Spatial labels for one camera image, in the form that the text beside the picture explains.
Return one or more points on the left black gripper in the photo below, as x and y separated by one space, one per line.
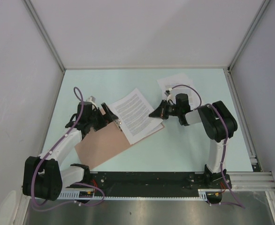
103 123

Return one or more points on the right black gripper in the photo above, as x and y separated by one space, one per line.
161 111

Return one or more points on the printed paper sheet top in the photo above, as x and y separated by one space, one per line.
131 107

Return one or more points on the printed paper sheet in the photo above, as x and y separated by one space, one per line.
131 107
141 128

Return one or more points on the printed paper sheet under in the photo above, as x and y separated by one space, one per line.
179 79

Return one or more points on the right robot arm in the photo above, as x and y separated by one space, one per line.
219 125

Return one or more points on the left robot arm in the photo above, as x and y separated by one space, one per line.
43 177

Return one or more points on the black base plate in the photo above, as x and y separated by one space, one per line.
155 182

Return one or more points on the aluminium rail right side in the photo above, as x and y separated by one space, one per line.
242 122

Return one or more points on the white cable duct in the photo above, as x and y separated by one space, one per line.
184 195

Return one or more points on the aluminium frame post left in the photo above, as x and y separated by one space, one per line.
44 34

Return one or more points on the aluminium frame post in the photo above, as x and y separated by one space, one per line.
253 26
44 34

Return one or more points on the aluminium frame post right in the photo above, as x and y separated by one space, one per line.
253 26

